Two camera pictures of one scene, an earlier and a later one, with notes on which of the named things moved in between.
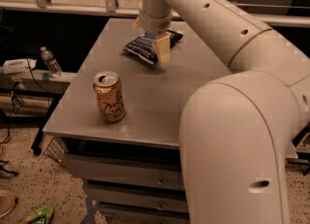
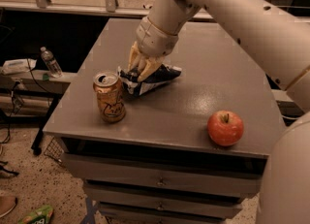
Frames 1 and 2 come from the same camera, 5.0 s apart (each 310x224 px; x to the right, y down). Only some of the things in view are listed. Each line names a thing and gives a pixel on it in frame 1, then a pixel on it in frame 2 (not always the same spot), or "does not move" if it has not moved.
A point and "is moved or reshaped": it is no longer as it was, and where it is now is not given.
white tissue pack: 17,66 does not move
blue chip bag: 143,46 is moved or reshaped
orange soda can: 110,96 does not move
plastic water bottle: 47,58 does not move
